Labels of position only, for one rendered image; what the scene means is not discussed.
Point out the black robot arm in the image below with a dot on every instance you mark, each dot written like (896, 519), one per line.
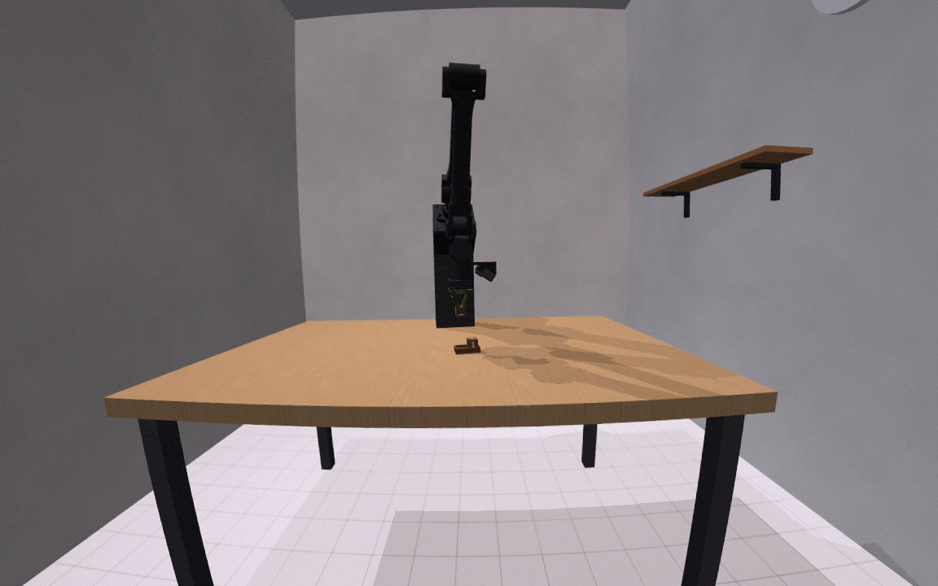
(455, 78)

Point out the brown wooden tray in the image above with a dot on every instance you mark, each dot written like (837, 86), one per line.
(463, 349)

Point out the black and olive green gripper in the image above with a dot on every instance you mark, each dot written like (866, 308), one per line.
(463, 287)

